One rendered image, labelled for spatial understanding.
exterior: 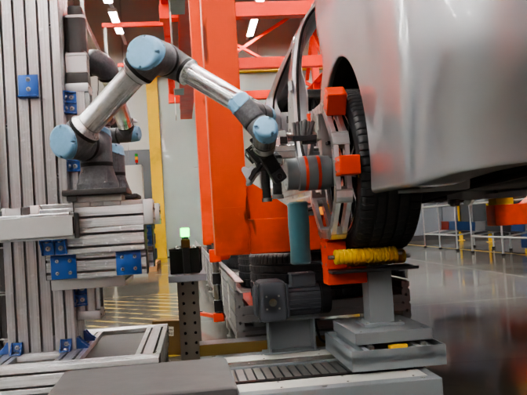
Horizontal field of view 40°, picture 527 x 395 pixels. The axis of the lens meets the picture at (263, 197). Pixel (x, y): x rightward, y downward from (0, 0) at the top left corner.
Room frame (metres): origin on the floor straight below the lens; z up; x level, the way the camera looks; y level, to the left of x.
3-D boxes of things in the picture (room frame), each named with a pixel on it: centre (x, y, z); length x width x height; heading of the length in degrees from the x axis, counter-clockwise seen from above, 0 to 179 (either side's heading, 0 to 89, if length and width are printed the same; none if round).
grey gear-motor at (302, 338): (3.19, -0.14, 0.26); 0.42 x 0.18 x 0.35; 97
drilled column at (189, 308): (3.43, 0.39, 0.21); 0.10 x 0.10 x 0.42; 7
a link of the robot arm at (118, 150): (3.10, 0.66, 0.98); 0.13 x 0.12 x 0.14; 81
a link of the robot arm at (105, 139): (2.60, 0.60, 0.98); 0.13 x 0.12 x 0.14; 158
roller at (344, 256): (2.79, -0.38, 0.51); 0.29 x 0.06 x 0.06; 97
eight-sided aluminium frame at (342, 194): (2.90, -0.27, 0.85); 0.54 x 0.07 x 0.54; 7
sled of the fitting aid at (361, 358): (2.92, -0.44, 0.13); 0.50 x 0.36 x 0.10; 7
